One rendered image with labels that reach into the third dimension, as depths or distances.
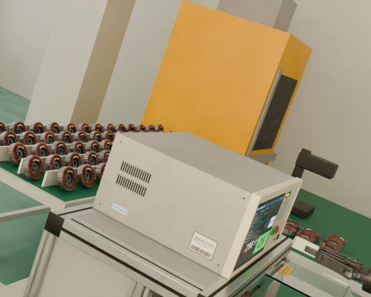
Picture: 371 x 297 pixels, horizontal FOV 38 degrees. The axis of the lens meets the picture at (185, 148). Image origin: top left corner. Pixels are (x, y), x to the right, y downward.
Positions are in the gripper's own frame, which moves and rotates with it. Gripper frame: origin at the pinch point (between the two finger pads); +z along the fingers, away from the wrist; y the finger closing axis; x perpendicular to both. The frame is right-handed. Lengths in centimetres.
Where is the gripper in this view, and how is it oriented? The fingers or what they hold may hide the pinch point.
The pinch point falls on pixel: (305, 246)
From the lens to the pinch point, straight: 148.2
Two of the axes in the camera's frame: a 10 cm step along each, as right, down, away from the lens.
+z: -8.5, -3.8, 3.7
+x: 3.3, -9.3, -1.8
